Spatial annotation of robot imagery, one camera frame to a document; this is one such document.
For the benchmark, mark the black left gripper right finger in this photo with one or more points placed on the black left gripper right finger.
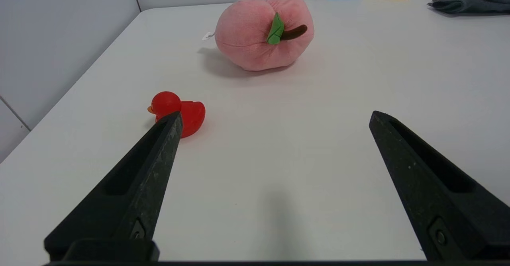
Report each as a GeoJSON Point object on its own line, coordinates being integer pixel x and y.
{"type": "Point", "coordinates": [438, 194]}

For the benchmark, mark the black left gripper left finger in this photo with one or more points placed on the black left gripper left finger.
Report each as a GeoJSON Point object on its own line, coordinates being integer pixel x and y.
{"type": "Point", "coordinates": [135, 194]}

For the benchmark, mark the red rubber duck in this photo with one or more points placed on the red rubber duck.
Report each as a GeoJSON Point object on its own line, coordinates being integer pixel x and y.
{"type": "Point", "coordinates": [187, 112]}

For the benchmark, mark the pink plush peach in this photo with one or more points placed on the pink plush peach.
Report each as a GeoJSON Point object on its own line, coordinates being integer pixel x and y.
{"type": "Point", "coordinates": [259, 35]}

